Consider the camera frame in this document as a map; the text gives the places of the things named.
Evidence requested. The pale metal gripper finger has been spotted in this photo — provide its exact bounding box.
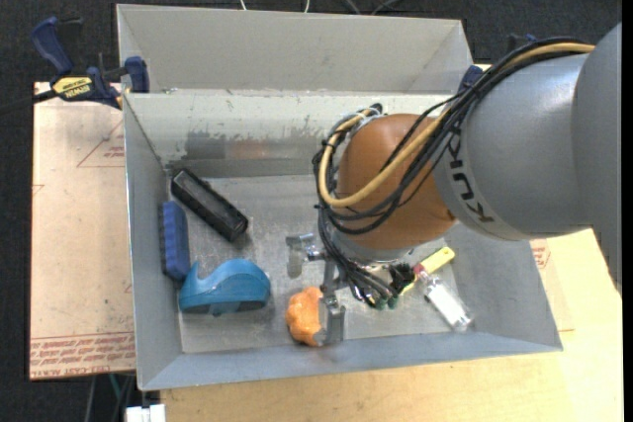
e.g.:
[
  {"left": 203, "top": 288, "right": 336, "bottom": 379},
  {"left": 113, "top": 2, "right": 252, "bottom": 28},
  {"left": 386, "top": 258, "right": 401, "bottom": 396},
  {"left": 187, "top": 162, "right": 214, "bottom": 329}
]
[
  {"left": 285, "top": 232, "right": 317, "bottom": 280},
  {"left": 315, "top": 295, "right": 347, "bottom": 347}
]

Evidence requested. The orange toy pastry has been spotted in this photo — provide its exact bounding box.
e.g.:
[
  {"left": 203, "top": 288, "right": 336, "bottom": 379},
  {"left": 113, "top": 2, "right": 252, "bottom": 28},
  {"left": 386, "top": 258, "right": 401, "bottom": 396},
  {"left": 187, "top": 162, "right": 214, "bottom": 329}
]
[{"left": 284, "top": 286, "right": 328, "bottom": 348}]

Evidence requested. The blue whale-shaped tape dispenser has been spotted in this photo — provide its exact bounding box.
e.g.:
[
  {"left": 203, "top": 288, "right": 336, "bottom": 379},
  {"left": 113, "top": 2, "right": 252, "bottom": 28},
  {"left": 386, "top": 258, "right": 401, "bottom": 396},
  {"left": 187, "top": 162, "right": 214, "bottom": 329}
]
[{"left": 177, "top": 257, "right": 273, "bottom": 317}]

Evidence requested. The long black box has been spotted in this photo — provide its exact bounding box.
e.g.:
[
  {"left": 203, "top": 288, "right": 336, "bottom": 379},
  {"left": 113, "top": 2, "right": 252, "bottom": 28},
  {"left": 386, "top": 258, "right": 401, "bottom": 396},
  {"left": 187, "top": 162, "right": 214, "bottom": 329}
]
[{"left": 169, "top": 168, "right": 250, "bottom": 244}]

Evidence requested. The yellow flat plastic stick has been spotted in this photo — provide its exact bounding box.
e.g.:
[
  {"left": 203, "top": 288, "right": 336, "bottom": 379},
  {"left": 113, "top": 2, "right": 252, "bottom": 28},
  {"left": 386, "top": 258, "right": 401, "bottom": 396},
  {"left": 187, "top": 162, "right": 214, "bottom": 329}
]
[{"left": 403, "top": 246, "right": 457, "bottom": 295}]

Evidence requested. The small clear bottle red cap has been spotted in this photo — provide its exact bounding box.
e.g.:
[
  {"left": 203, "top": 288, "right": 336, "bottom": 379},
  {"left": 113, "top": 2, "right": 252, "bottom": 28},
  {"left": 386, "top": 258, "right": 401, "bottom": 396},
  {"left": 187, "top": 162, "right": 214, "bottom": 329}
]
[{"left": 413, "top": 263, "right": 475, "bottom": 333}]

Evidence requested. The dark blue brush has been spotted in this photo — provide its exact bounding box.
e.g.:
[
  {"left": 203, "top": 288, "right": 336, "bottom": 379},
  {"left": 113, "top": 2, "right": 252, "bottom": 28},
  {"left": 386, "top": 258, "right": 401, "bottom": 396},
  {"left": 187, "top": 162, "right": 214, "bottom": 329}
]
[{"left": 157, "top": 200, "right": 192, "bottom": 284}]

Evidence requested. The grey metal bin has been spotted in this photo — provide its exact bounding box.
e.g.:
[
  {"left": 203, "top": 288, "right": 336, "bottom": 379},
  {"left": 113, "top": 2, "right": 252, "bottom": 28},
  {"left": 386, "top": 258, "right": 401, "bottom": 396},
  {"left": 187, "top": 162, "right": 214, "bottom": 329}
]
[{"left": 116, "top": 3, "right": 564, "bottom": 392}]

